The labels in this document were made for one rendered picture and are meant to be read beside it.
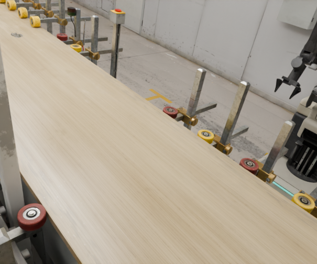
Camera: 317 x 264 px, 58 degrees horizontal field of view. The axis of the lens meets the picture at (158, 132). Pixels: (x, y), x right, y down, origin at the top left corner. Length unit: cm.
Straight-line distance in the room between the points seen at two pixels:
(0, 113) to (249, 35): 388
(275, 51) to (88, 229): 367
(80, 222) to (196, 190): 43
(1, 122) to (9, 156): 12
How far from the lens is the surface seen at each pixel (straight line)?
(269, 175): 142
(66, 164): 112
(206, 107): 175
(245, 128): 172
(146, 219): 96
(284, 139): 132
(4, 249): 65
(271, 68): 427
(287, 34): 415
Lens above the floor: 164
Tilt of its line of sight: 34 degrees down
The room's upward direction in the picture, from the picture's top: 11 degrees clockwise
